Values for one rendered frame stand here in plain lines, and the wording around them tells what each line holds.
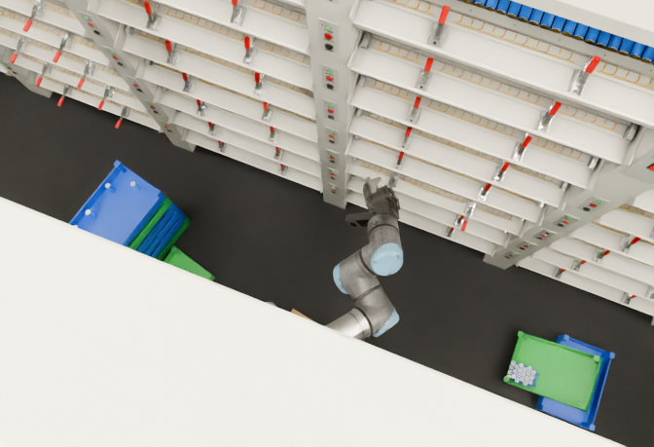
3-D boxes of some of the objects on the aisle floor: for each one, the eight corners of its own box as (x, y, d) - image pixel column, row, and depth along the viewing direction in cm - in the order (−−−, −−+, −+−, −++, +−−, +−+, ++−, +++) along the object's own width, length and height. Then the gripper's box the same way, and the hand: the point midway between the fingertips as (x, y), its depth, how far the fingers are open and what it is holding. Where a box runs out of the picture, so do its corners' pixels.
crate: (168, 337, 254) (163, 337, 247) (130, 307, 258) (124, 306, 250) (215, 278, 260) (211, 275, 252) (178, 248, 263) (173, 244, 255)
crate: (147, 279, 260) (141, 277, 253) (109, 251, 263) (102, 247, 256) (192, 220, 266) (187, 216, 258) (155, 194, 269) (149, 189, 261)
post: (345, 208, 266) (354, -66, 95) (323, 201, 267) (296, -86, 96) (361, 167, 270) (400, -170, 99) (341, 159, 271) (344, -188, 100)
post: (504, 269, 259) (831, 90, 87) (483, 261, 260) (762, 67, 88) (519, 224, 263) (857, -30, 92) (497, 216, 264) (791, -51, 93)
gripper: (406, 227, 190) (398, 181, 206) (386, 204, 184) (380, 160, 200) (381, 239, 193) (376, 194, 209) (362, 217, 187) (357, 172, 203)
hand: (371, 184), depth 204 cm, fingers open, 3 cm apart
